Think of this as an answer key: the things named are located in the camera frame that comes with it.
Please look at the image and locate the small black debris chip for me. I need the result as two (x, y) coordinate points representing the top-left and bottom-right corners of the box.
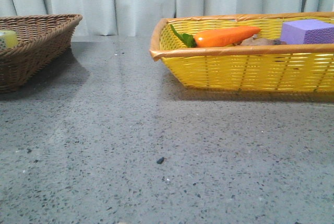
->
(156, 157), (164, 164)

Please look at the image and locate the brown toy meat piece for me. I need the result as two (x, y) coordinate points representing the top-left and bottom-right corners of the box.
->
(240, 38), (287, 46)

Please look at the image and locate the purple foam cube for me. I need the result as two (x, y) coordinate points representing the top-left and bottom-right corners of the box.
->
(280, 19), (333, 44)

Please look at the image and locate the yellow woven basket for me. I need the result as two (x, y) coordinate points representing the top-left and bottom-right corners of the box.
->
(150, 12), (333, 93)

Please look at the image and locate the orange toy carrot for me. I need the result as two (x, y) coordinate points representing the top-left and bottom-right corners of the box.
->
(170, 25), (261, 48)

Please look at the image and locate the brown wicker basket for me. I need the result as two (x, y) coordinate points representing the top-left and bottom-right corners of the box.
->
(1, 14), (82, 93)

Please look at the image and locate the yellow-green tape roll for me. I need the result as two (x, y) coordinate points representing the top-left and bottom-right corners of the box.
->
(0, 30), (18, 50)

